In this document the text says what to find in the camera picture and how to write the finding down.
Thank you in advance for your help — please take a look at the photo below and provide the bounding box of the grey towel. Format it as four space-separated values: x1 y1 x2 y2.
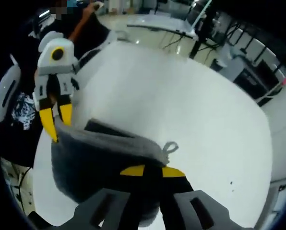
50 116 180 218

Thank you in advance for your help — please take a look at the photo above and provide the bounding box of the white worn device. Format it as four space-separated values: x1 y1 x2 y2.
0 54 22 123

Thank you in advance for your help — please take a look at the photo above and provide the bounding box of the white background desk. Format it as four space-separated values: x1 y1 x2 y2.
125 13 199 39

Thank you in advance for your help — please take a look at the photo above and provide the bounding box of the black floor cable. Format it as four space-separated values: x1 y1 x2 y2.
12 164 34 205

